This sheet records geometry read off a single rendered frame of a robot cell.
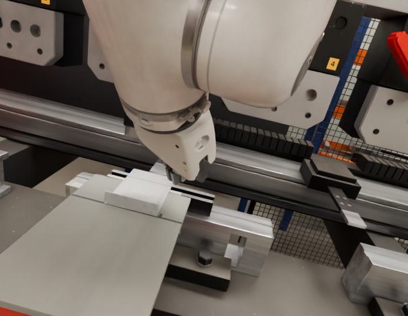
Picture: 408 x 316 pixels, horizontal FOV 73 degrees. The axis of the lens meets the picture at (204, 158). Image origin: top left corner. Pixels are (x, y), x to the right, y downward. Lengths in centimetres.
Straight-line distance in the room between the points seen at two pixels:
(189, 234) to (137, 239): 16
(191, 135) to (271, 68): 13
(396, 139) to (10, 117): 90
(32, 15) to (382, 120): 51
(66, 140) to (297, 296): 69
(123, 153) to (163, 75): 61
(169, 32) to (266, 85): 6
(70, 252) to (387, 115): 44
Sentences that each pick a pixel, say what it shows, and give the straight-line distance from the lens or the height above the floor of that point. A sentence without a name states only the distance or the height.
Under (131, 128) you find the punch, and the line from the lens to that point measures 50.
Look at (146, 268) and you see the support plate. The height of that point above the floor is 100.
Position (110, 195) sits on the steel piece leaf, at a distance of 45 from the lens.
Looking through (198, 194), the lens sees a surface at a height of 100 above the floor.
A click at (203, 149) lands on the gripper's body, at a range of 30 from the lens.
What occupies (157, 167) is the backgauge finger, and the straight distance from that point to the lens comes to 58.
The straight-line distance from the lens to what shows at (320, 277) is 66.
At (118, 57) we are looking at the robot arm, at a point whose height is 124.
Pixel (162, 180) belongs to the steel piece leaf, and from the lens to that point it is 54.
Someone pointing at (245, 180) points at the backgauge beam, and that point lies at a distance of 76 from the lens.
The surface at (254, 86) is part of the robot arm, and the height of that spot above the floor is 124.
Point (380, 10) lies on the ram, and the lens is 45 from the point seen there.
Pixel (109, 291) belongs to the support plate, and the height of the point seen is 100.
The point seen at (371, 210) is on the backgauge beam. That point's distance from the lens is 86.
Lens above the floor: 126
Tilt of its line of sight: 23 degrees down
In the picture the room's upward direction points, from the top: 13 degrees clockwise
